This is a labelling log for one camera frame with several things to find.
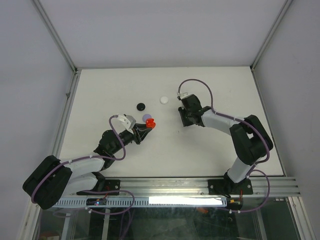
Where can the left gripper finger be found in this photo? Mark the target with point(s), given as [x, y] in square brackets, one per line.
[141, 126]
[143, 132]

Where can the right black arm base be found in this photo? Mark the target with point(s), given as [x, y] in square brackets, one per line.
[217, 187]

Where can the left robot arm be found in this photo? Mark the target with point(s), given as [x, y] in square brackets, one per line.
[54, 179]

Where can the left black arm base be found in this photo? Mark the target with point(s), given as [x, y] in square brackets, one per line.
[102, 187]

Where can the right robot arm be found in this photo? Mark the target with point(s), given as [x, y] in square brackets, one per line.
[250, 140]

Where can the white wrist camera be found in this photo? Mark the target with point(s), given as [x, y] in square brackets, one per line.
[127, 121]
[183, 95]

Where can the black earbud charging case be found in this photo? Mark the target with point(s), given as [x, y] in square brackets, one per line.
[141, 106]

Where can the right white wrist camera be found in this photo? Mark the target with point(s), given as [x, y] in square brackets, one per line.
[183, 95]

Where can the white slotted cable duct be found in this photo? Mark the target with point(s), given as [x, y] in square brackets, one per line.
[140, 202]

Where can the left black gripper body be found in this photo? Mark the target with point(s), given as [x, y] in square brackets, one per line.
[136, 135]

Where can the orange earbud charging case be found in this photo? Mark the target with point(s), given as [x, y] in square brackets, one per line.
[150, 123]

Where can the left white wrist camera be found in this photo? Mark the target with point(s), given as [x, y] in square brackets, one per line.
[127, 121]

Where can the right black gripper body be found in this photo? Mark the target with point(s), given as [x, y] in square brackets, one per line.
[185, 115]

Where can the aluminium mounting rail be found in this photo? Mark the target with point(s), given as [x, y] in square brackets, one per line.
[142, 187]

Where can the white earbud charging case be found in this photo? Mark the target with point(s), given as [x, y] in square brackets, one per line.
[164, 100]

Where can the purple earbud charging case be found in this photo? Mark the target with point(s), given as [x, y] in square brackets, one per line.
[145, 117]

